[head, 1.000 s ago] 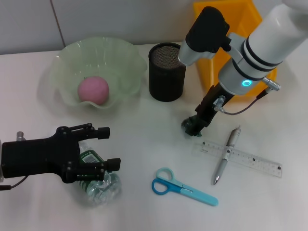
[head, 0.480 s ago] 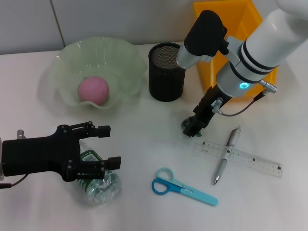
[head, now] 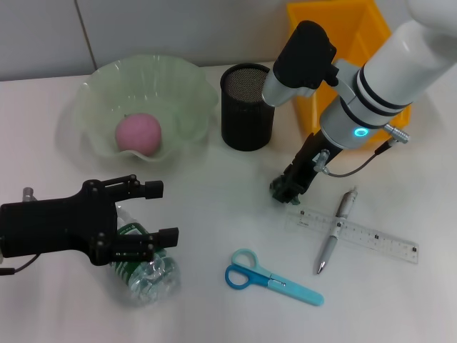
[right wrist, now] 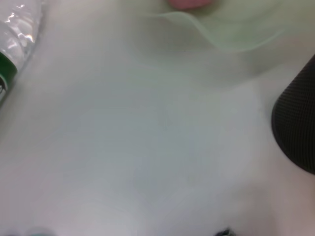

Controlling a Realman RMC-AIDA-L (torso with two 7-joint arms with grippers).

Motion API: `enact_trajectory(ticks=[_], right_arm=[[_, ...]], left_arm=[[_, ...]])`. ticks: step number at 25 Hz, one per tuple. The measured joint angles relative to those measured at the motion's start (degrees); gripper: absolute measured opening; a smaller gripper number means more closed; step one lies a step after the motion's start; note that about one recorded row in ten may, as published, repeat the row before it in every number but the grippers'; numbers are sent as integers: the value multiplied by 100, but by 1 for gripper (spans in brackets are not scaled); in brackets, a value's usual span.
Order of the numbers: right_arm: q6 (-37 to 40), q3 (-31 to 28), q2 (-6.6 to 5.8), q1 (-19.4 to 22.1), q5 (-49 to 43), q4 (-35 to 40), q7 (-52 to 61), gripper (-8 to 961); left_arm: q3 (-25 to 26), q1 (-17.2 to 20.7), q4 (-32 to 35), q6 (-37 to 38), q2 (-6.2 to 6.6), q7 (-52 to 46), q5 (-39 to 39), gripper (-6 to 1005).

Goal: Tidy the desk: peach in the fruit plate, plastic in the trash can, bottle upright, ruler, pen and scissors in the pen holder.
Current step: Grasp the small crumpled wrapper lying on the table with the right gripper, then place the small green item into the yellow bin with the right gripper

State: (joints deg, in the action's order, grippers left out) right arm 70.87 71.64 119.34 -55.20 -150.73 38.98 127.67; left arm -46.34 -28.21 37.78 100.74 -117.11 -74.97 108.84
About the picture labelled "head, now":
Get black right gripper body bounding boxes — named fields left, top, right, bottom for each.
left=285, top=130, right=340, bottom=194

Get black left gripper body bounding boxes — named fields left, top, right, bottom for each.
left=0, top=179, right=119, bottom=267

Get clear water bottle green label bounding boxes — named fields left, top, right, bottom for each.
left=109, top=205, right=181, bottom=307

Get pink peach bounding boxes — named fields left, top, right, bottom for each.
left=114, top=113, right=162, bottom=156

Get silver grey pen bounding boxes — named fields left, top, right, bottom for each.
left=316, top=185, right=359, bottom=275

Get black mesh pen holder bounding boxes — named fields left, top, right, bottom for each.
left=219, top=63, right=276, bottom=152

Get clear plastic ruler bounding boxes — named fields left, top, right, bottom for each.
left=285, top=208, right=419, bottom=265

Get blue scissors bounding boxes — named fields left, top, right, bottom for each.
left=224, top=249, right=325, bottom=307

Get green translucent wavy fruit plate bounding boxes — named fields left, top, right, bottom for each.
left=73, top=54, right=219, bottom=164

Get yellow plastic bin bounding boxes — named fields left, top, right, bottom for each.
left=286, top=0, right=411, bottom=144

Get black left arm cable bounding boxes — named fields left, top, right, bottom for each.
left=0, top=254, right=41, bottom=277

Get right arm cable silver connector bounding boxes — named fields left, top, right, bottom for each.
left=312, top=123, right=411, bottom=179

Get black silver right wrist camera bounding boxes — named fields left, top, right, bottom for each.
left=261, top=20, right=338, bottom=107

